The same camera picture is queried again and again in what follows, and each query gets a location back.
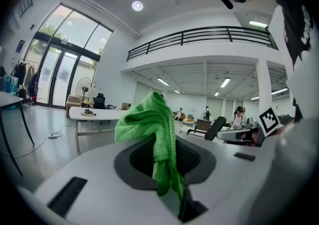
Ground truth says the white curved table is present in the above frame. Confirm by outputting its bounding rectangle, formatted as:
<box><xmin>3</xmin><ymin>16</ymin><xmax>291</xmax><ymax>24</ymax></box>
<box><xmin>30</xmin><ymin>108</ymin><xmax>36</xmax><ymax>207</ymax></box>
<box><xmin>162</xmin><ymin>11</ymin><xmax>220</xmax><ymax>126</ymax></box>
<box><xmin>69</xmin><ymin>106</ymin><xmax>131</xmax><ymax>155</ymax></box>

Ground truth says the black chair with metal frame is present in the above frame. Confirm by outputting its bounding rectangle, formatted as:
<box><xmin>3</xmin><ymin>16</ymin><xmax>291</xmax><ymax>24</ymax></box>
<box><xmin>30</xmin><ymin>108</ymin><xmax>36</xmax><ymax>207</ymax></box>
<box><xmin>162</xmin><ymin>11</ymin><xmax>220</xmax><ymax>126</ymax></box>
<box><xmin>204</xmin><ymin>116</ymin><xmax>227</xmax><ymax>141</ymax></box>

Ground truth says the white floor cable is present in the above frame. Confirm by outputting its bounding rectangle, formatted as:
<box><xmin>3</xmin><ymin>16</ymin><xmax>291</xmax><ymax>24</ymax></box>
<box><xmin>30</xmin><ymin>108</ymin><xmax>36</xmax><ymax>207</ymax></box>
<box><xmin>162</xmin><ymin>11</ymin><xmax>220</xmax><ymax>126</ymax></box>
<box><xmin>0</xmin><ymin>124</ymin><xmax>73</xmax><ymax>159</ymax></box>

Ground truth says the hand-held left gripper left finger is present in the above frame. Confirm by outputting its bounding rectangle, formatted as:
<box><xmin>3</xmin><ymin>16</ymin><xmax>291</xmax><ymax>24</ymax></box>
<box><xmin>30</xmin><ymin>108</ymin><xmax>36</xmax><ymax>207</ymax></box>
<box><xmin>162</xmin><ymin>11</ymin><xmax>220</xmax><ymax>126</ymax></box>
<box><xmin>17</xmin><ymin>135</ymin><xmax>180</xmax><ymax>225</ymax></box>

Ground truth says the person's black printed t-shirt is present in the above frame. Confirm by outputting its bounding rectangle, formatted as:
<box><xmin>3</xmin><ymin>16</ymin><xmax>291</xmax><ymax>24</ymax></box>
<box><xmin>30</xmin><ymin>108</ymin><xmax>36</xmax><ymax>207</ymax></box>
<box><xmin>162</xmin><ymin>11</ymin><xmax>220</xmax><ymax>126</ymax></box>
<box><xmin>268</xmin><ymin>0</ymin><xmax>319</xmax><ymax>125</ymax></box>

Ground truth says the group of ceiling strip lights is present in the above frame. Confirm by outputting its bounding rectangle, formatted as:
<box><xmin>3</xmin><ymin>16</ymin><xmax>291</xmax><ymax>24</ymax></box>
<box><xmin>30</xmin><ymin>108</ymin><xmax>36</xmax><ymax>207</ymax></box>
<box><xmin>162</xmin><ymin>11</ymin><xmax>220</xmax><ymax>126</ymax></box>
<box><xmin>156</xmin><ymin>77</ymin><xmax>290</xmax><ymax>102</ymax></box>

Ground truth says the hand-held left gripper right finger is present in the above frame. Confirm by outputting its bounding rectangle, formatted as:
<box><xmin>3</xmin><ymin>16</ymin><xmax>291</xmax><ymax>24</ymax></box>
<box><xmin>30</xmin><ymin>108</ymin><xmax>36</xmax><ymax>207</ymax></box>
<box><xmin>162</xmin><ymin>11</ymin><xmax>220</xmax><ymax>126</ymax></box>
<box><xmin>174</xmin><ymin>134</ymin><xmax>277</xmax><ymax>225</ymax></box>

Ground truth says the black office chair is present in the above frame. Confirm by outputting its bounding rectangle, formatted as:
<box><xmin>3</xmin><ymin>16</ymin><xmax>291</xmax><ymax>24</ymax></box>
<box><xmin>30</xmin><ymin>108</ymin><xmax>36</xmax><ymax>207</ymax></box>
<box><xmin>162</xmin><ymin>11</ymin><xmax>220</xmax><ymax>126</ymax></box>
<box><xmin>93</xmin><ymin>93</ymin><xmax>107</xmax><ymax>110</ymax></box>

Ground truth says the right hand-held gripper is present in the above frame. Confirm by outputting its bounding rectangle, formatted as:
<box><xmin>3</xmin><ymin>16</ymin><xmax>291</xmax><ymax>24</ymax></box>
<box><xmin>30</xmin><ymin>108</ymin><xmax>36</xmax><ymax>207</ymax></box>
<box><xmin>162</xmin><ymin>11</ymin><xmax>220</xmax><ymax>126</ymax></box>
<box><xmin>216</xmin><ymin>107</ymin><xmax>285</xmax><ymax>148</ymax></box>

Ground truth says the brown cardboard box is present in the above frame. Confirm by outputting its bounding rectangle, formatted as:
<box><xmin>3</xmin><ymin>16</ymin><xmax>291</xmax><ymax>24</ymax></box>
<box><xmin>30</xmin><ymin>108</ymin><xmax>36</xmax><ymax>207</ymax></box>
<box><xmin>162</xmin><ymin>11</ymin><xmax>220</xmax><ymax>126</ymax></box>
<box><xmin>65</xmin><ymin>94</ymin><xmax>88</xmax><ymax>117</ymax></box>

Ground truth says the black framed glass door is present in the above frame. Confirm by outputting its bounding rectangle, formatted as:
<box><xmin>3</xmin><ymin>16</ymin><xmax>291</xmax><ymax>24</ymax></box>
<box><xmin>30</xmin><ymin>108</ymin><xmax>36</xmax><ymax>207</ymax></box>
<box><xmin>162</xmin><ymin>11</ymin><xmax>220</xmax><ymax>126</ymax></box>
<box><xmin>24</xmin><ymin>3</ymin><xmax>115</xmax><ymax>110</ymax></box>

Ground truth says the black mezzanine railing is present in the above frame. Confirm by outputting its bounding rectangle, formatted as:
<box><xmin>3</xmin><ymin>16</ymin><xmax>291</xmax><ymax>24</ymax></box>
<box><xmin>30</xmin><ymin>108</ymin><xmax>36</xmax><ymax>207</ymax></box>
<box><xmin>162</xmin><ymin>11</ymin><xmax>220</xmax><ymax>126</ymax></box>
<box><xmin>126</xmin><ymin>26</ymin><xmax>279</xmax><ymax>62</ymax></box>

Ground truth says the green microfibre cloth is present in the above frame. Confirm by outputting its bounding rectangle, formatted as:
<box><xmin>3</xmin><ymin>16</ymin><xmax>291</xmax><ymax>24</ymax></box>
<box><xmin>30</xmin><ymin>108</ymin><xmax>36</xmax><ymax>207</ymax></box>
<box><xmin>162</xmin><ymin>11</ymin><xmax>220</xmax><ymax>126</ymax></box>
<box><xmin>114</xmin><ymin>91</ymin><xmax>185</xmax><ymax>197</ymax></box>

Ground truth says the person's right forearm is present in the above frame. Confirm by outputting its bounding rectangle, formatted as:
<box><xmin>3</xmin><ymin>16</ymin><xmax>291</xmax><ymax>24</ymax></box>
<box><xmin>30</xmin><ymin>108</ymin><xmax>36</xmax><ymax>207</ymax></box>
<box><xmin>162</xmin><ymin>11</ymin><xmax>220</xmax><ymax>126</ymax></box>
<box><xmin>273</xmin><ymin>122</ymin><xmax>296</xmax><ymax>137</ymax></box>

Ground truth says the grey table with black legs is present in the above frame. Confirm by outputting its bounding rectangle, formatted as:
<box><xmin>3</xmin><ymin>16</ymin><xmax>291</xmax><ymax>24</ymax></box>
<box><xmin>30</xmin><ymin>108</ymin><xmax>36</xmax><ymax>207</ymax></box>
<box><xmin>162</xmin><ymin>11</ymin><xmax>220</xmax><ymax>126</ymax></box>
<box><xmin>0</xmin><ymin>91</ymin><xmax>35</xmax><ymax>177</ymax></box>

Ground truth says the clothes rack with garments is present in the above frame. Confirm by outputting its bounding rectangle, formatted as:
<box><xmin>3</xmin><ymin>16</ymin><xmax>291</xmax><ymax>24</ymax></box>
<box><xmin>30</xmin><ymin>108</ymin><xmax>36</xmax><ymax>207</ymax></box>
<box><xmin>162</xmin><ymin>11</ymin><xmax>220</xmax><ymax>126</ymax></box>
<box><xmin>10</xmin><ymin>58</ymin><xmax>41</xmax><ymax>107</ymax></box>

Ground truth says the blue wall poster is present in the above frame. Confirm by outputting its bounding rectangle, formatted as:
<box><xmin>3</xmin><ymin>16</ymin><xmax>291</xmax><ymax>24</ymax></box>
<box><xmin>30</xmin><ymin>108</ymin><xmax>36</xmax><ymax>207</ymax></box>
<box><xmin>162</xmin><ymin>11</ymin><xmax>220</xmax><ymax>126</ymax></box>
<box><xmin>15</xmin><ymin>39</ymin><xmax>26</xmax><ymax>53</ymax></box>

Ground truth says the round ceiling downlight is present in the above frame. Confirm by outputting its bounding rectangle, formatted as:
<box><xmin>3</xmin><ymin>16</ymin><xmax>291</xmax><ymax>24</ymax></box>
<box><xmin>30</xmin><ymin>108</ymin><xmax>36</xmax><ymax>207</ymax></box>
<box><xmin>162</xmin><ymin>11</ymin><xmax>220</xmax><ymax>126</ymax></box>
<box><xmin>131</xmin><ymin>0</ymin><xmax>144</xmax><ymax>12</ymax></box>

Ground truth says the white pedestal fan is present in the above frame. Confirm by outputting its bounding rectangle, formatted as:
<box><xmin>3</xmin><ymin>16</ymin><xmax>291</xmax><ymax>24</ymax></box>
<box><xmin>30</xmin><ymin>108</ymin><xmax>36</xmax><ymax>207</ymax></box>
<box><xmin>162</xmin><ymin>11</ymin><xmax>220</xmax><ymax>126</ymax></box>
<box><xmin>75</xmin><ymin>77</ymin><xmax>99</xmax><ymax>108</ymax></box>

